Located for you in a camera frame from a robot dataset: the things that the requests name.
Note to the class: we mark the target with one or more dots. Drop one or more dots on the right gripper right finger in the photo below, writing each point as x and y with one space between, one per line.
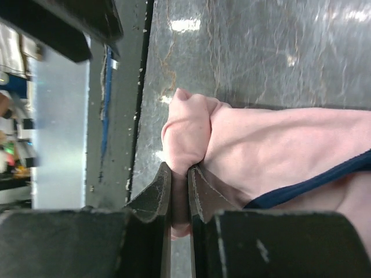
227 242

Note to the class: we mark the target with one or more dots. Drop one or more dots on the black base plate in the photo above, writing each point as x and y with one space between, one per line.
115 95

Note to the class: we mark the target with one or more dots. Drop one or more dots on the pink underwear navy trim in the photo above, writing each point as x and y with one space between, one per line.
251 155

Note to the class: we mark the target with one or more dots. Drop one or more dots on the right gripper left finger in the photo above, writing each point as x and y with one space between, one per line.
131 242

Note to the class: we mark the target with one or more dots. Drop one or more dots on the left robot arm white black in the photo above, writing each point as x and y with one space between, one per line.
64 25

